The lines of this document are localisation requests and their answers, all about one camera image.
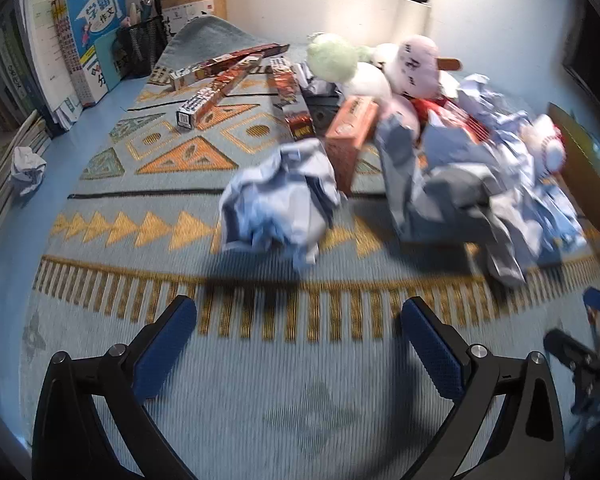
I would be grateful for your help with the brown ribbed glass plate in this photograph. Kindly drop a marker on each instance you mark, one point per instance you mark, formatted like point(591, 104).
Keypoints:
point(581, 171)

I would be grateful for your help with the long red box top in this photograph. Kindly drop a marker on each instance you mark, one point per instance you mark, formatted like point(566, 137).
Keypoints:
point(188, 75)

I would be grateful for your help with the black mesh pen holder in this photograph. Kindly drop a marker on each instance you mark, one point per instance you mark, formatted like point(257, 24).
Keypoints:
point(143, 45)

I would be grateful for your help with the white paper stack upright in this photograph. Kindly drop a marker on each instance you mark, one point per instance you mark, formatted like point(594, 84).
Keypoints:
point(49, 66)

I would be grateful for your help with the blue patterned woven mat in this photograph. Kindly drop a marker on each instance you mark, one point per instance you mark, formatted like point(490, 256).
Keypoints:
point(287, 375)

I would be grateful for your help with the flat stacked books left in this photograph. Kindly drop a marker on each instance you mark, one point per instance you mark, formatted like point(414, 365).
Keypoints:
point(32, 133)

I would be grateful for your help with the blue study book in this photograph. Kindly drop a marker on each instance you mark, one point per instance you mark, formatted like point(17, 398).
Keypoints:
point(79, 24)

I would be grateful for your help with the wooden desk organizer box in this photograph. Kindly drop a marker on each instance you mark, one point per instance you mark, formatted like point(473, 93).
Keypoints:
point(178, 13)

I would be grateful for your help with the crumpled paper pile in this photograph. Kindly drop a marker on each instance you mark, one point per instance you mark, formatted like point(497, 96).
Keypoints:
point(480, 172)

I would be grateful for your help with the large paper ball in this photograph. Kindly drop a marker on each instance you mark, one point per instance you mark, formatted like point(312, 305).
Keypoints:
point(287, 202)

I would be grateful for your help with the long red box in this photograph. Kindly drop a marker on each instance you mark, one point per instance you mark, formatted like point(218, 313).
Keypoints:
point(296, 112)
point(188, 75)
point(191, 113)

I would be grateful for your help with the small crumpled paper by books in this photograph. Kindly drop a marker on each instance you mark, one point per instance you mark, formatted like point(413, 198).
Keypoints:
point(27, 170)

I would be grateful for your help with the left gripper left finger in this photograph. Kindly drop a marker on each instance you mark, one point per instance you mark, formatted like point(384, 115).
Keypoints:
point(69, 441)

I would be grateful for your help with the orange carton box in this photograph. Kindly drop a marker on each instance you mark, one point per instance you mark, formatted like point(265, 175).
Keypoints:
point(346, 135)

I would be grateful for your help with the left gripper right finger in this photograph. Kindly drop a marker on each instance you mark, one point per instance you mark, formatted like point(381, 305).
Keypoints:
point(527, 440)

